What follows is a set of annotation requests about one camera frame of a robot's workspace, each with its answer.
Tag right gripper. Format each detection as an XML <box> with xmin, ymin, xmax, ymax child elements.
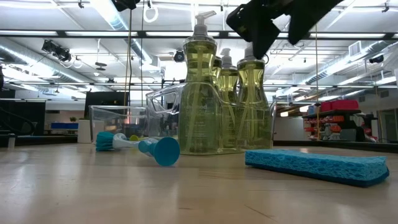
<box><xmin>226</xmin><ymin>0</ymin><xmax>345</xmax><ymax>60</ymax></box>

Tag soap bottle with barcode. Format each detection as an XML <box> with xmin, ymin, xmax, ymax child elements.
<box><xmin>236</xmin><ymin>46</ymin><xmax>274</xmax><ymax>150</ymax></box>

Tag clear yellow-green soap pump bottle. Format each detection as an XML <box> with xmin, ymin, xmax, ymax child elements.
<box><xmin>217</xmin><ymin>48</ymin><xmax>240</xmax><ymax>149</ymax></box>

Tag soap bottle with method label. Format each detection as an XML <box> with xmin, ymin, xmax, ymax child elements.
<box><xmin>178</xmin><ymin>11</ymin><xmax>223</xmax><ymax>156</ymax></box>

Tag blue sponge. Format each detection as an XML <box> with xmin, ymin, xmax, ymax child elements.
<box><xmin>244</xmin><ymin>148</ymin><xmax>390</xmax><ymax>189</ymax></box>

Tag blue dish brush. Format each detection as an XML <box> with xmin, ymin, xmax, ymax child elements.
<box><xmin>95</xmin><ymin>131</ymin><xmax>181</xmax><ymax>167</ymax></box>

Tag red storage bins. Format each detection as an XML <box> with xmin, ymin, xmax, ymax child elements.
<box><xmin>319</xmin><ymin>99</ymin><xmax>360</xmax><ymax>113</ymax></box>

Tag black shelf rack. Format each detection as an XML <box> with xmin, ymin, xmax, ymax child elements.
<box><xmin>303</xmin><ymin>108</ymin><xmax>379</xmax><ymax>143</ymax></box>

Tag small clear plastic bin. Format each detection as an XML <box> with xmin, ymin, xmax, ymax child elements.
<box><xmin>88</xmin><ymin>105</ymin><xmax>149</xmax><ymax>144</ymax></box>

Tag black monitor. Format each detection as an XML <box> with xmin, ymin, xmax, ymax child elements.
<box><xmin>84</xmin><ymin>91</ymin><xmax>130</xmax><ymax>118</ymax></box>

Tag black overhead light bar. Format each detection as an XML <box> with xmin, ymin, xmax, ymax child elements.
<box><xmin>0</xmin><ymin>29</ymin><xmax>398</xmax><ymax>40</ymax></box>

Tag blue box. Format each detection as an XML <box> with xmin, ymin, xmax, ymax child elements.
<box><xmin>50</xmin><ymin>122</ymin><xmax>79</xmax><ymax>130</ymax></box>

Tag black desk partition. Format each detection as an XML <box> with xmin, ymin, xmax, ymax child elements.
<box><xmin>0</xmin><ymin>99</ymin><xmax>46</xmax><ymax>147</ymax></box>

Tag yellow hanging cord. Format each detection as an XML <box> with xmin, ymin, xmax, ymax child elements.
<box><xmin>313</xmin><ymin>24</ymin><xmax>321</xmax><ymax>141</ymax></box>

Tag silver ventilation duct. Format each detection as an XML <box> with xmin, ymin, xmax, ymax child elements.
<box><xmin>0</xmin><ymin>37</ymin><xmax>103</xmax><ymax>93</ymax></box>
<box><xmin>306</xmin><ymin>40</ymin><xmax>398</xmax><ymax>85</ymax></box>
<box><xmin>90</xmin><ymin>0</ymin><xmax>162</xmax><ymax>72</ymax></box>

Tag black ceiling camera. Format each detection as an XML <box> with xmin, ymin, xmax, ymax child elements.
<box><xmin>41</xmin><ymin>39</ymin><xmax>73</xmax><ymax>63</ymax></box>
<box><xmin>173</xmin><ymin>49</ymin><xmax>187</xmax><ymax>63</ymax></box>
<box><xmin>368</xmin><ymin>54</ymin><xmax>385</xmax><ymax>65</ymax></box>

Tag white hanging ring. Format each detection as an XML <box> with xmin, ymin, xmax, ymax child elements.
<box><xmin>142</xmin><ymin>4</ymin><xmax>159</xmax><ymax>24</ymax></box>

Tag black hanging cable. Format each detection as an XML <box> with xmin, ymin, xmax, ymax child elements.
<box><xmin>140</xmin><ymin>0</ymin><xmax>145</xmax><ymax>106</ymax></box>
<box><xmin>127</xmin><ymin>9</ymin><xmax>133</xmax><ymax>106</ymax></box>

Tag clear handled caddy bin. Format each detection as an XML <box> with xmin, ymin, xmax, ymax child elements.
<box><xmin>146</xmin><ymin>81</ymin><xmax>279</xmax><ymax>156</ymax></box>

